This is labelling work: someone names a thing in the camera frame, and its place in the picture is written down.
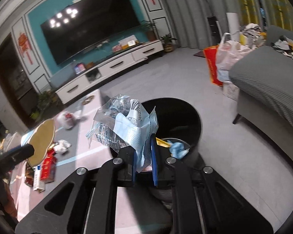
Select black upright vacuum cleaner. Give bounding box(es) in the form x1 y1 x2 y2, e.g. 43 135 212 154
205 0 222 45

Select person's left hand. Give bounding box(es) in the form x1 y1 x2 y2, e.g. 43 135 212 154
0 180 17 218

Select red chinese knot left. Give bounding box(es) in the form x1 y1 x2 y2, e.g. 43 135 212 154
18 32 33 65

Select white tv cabinet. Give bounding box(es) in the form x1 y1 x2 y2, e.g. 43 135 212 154
56 40 163 104

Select pile of clothes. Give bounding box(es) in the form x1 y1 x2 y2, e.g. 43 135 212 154
240 23 267 49

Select light blue plastic wrapper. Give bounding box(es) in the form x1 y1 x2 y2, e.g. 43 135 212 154
168 141 189 160

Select large black television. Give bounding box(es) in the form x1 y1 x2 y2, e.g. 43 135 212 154
41 0 140 65

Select black trash bin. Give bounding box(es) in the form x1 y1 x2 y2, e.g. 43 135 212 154
141 97 202 164

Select white paper cup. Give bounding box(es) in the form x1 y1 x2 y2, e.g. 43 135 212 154
27 119 55 168

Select white paper roll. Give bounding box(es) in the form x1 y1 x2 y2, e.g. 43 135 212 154
227 12 240 42

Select dark green snack bag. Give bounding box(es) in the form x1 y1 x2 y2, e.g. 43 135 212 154
24 162 34 187

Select clear printed plastic wrapper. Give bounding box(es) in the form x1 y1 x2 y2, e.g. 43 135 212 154
86 94 159 173

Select yellow chip bag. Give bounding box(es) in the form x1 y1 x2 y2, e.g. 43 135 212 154
156 137 171 148

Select red paper shopping bag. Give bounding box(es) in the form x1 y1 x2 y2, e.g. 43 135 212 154
203 45 223 87

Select pink white plastic bag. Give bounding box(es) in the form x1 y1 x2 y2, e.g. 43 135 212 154
215 33 253 82

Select grey sofa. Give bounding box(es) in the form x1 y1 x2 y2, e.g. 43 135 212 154
229 25 293 161

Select potted plants on left stand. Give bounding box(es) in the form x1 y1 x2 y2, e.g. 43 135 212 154
30 89 61 122

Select potted plant by curtain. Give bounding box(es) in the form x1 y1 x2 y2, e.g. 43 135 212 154
160 34 177 53

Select red cigarette carton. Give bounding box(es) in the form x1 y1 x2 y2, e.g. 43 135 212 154
40 148 57 184

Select white tissue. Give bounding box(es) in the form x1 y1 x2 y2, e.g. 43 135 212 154
53 139 71 154

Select grey curtain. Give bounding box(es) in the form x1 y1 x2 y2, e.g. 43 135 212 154
162 0 240 50

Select potted plant on cabinet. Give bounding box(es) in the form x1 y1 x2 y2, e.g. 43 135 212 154
140 20 157 42

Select white medicine box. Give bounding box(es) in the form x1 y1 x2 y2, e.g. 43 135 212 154
33 165 45 193

